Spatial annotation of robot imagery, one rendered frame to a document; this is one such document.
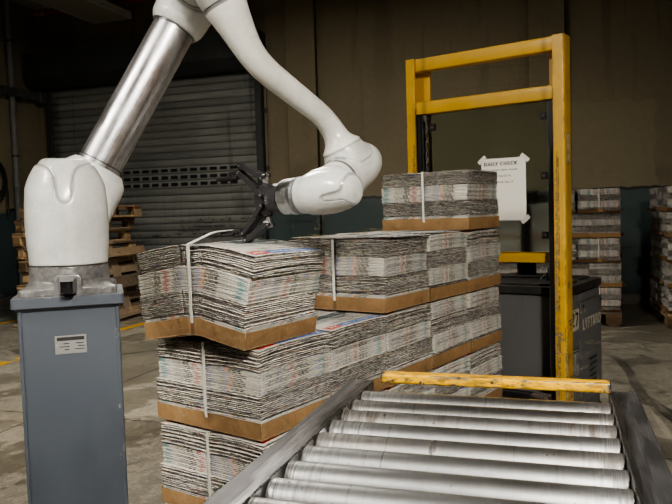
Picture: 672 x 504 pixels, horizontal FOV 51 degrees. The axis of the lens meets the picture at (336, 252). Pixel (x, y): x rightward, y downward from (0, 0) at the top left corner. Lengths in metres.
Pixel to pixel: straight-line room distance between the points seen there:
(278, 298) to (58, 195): 0.58
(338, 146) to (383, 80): 7.26
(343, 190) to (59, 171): 0.59
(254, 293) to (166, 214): 8.33
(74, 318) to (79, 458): 0.28
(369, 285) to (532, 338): 1.33
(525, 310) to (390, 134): 5.78
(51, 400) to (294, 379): 0.60
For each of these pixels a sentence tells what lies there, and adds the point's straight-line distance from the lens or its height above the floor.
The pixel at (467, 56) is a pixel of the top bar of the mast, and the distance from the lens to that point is 3.30.
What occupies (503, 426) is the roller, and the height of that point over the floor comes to 0.79.
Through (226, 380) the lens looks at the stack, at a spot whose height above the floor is 0.74.
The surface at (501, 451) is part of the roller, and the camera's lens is 1.07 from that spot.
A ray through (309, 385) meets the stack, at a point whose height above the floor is 0.70.
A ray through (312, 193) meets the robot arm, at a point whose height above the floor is 1.19.
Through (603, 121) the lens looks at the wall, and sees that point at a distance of 8.63.
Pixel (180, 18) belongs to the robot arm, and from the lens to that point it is 1.75.
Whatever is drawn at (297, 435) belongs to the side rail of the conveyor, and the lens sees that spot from 1.13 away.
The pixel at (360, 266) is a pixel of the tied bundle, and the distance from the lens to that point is 2.16.
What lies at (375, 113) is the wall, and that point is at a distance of 8.92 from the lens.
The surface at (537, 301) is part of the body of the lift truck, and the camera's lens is 3.28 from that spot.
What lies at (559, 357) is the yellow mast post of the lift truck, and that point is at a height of 0.51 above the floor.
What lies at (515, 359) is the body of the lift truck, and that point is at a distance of 3.37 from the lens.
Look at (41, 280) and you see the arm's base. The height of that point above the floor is 1.03.
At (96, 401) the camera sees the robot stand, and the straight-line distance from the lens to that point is 1.49.
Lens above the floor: 1.15
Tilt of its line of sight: 3 degrees down
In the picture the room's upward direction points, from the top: 2 degrees counter-clockwise
